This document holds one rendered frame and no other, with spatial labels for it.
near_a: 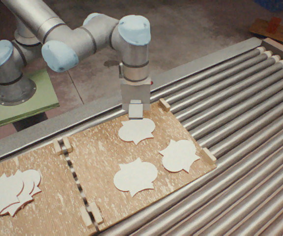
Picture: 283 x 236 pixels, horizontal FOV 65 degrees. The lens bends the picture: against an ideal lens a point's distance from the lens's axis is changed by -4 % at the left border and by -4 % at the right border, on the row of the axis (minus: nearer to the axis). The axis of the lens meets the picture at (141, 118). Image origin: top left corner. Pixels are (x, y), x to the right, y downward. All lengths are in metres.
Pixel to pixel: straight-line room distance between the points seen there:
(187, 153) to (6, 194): 0.56
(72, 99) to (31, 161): 1.63
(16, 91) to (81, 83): 1.55
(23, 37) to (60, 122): 0.37
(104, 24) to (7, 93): 0.62
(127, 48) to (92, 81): 2.02
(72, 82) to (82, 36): 2.06
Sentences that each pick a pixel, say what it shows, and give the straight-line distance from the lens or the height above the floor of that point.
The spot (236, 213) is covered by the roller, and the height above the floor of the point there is 0.92.
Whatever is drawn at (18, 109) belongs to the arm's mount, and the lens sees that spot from 1.09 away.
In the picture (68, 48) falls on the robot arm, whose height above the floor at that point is 1.32.
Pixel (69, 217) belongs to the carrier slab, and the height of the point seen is 0.94.
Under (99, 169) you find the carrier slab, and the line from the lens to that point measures 0.76.
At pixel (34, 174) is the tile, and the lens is 0.80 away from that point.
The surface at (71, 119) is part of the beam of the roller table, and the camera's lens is 0.94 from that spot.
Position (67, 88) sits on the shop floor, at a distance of 2.57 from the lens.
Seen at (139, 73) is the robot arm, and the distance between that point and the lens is 0.61.
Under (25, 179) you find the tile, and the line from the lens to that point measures 0.79.
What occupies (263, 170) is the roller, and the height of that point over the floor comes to 0.92.
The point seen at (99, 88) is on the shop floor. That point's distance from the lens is 2.49.
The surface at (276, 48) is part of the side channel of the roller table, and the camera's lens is 1.47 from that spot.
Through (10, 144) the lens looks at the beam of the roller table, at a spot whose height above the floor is 0.92.
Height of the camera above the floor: 1.58
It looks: 48 degrees down
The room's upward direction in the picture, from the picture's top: straight up
